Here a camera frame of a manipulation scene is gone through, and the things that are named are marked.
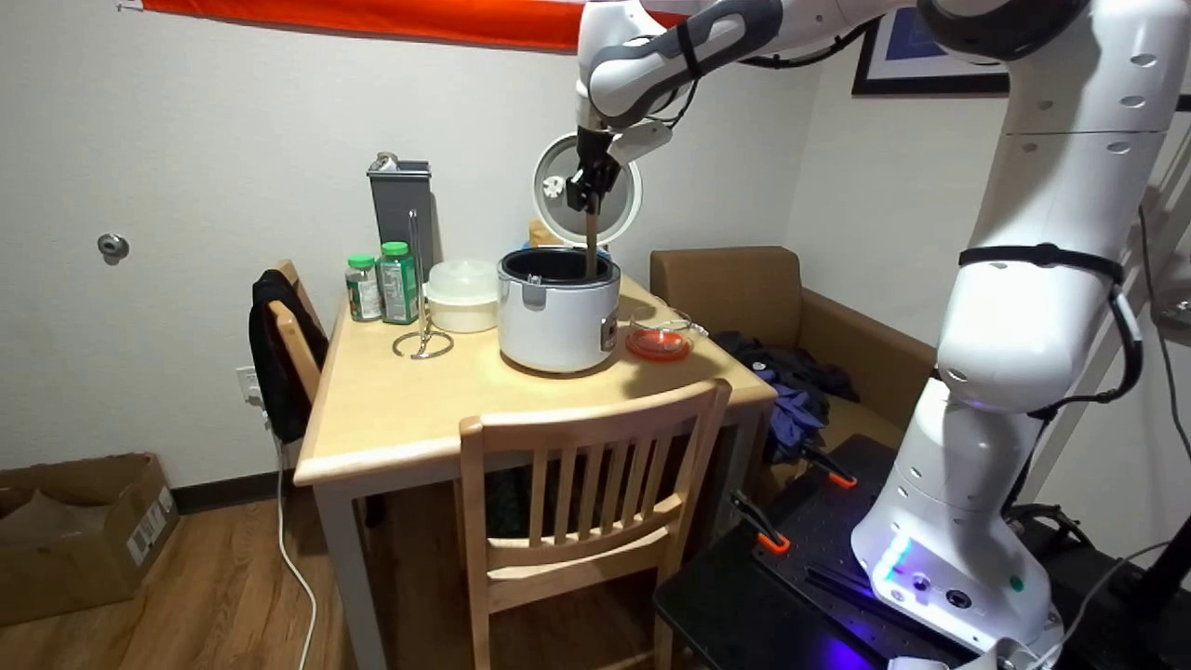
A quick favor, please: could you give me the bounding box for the light wooden table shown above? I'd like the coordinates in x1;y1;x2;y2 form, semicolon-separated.
294;318;775;670

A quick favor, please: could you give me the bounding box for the white plastic container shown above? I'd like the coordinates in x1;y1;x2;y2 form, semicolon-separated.
423;261;499;334

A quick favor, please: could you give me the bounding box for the red wall banner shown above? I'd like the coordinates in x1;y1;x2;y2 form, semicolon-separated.
136;0;692;57

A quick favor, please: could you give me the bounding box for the white rice cooker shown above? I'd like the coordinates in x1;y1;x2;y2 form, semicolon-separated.
499;134;641;376

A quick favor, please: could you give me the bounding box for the cardboard box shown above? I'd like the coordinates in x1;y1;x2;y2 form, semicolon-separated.
0;456;176;624

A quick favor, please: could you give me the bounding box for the wooden spoon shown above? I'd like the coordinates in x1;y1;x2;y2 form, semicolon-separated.
584;210;599;282

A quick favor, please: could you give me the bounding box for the framed wall picture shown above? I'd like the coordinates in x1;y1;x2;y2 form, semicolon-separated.
851;8;1007;97

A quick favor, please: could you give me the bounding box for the metal wire rack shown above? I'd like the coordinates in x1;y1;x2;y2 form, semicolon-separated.
392;314;454;363

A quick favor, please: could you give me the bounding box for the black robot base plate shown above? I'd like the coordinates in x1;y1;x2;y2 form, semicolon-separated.
650;431;1191;670

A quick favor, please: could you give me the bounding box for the brown sofa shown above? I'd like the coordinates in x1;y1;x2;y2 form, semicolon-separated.
650;247;933;446

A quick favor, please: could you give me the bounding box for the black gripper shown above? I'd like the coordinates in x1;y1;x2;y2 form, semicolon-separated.
564;129;619;214

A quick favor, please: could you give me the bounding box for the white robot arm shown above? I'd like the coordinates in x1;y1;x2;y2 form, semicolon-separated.
571;0;1191;670

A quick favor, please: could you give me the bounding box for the wooden chair near robot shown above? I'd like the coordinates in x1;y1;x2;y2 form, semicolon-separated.
458;381;728;670

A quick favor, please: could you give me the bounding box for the white power cable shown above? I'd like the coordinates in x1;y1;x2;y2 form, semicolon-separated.
269;438;322;670

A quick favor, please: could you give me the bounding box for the orange plastic lid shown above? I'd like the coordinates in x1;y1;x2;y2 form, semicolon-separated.
626;327;688;363

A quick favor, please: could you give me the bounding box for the purple cloth pile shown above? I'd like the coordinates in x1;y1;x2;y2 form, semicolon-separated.
713;332;855;463

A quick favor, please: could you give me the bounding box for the chair with black jacket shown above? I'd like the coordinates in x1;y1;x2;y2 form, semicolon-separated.
248;265;327;444

